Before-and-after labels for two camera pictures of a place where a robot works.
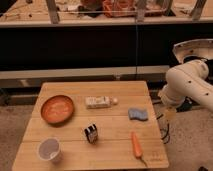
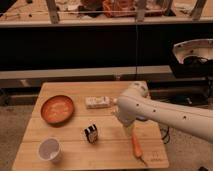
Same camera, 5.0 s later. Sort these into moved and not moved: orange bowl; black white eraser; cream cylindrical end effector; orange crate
Moved: cream cylindrical end effector
Not moved: orange crate; black white eraser; orange bowl
